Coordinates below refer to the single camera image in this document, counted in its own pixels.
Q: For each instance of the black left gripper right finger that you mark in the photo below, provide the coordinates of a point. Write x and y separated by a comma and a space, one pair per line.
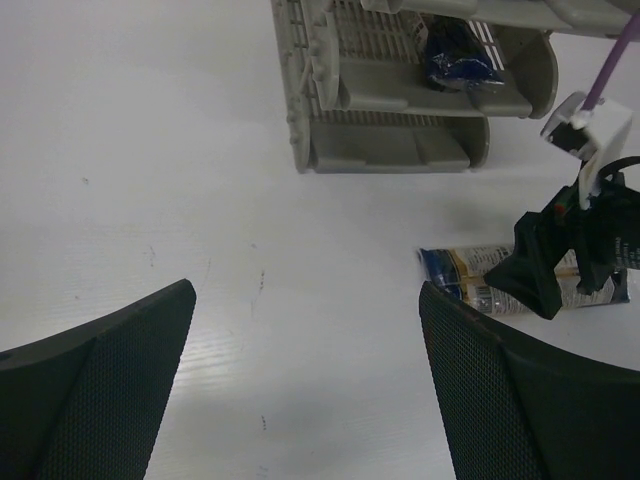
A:
515, 407

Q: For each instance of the spaghetti bag blue ends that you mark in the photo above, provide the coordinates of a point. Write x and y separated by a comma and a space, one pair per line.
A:
454, 59

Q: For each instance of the grey stacked tray shelf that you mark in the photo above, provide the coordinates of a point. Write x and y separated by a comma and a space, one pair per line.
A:
358, 97

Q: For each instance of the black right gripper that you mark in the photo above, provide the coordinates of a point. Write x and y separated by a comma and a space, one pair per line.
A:
604, 238

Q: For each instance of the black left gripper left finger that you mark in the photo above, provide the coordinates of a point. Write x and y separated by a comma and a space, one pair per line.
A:
88, 403

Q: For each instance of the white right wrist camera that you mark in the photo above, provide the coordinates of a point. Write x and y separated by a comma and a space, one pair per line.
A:
595, 137

